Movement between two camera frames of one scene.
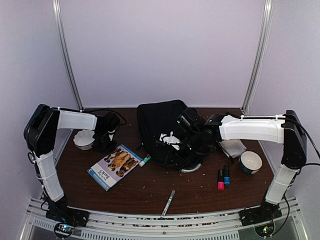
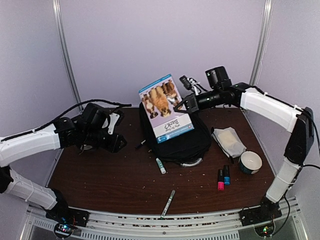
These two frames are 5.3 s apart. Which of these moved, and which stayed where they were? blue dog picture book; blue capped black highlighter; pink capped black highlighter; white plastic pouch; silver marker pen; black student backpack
Moved: black student backpack; blue dog picture book
Stayed: white plastic pouch; blue capped black highlighter; silver marker pen; pink capped black highlighter
